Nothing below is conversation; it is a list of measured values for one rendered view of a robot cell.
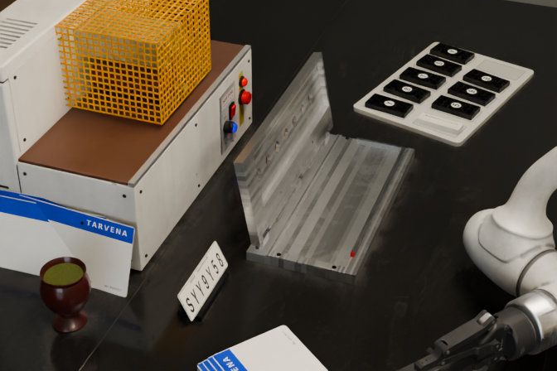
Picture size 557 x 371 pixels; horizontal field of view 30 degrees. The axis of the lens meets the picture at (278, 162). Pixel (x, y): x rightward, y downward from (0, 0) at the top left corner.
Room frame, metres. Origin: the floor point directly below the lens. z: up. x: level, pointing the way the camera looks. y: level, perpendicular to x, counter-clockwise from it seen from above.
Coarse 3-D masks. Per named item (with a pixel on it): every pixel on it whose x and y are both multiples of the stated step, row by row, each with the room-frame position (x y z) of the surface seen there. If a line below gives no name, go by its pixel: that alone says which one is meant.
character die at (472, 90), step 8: (448, 88) 2.09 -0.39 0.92; (456, 88) 2.10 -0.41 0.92; (464, 88) 2.09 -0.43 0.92; (472, 88) 2.10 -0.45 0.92; (456, 96) 2.08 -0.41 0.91; (464, 96) 2.06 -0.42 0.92; (472, 96) 2.06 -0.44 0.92; (480, 96) 2.06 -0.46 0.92; (488, 96) 2.06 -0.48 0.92; (480, 104) 2.04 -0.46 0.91
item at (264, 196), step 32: (320, 64) 1.89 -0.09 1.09; (288, 96) 1.72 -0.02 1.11; (320, 96) 1.88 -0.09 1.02; (288, 128) 1.71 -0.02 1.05; (320, 128) 1.83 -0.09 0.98; (256, 160) 1.56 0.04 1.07; (288, 160) 1.68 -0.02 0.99; (256, 192) 1.51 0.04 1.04; (288, 192) 1.63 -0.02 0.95; (256, 224) 1.48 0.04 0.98
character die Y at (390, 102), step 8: (376, 96) 2.06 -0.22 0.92; (384, 96) 2.05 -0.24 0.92; (368, 104) 2.02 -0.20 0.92; (376, 104) 2.02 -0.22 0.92; (384, 104) 2.02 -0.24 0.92; (392, 104) 2.02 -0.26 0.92; (400, 104) 2.02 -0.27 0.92; (408, 104) 2.02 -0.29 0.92; (384, 112) 2.00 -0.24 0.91; (392, 112) 1.99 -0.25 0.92; (400, 112) 1.99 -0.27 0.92; (408, 112) 1.99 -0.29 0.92
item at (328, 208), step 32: (320, 160) 1.79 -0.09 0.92; (352, 160) 1.79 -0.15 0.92; (384, 160) 1.79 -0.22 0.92; (320, 192) 1.68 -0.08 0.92; (352, 192) 1.68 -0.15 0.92; (288, 224) 1.57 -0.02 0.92; (320, 224) 1.57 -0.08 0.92; (352, 224) 1.57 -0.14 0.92; (256, 256) 1.48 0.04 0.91; (288, 256) 1.47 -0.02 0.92; (320, 256) 1.48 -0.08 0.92
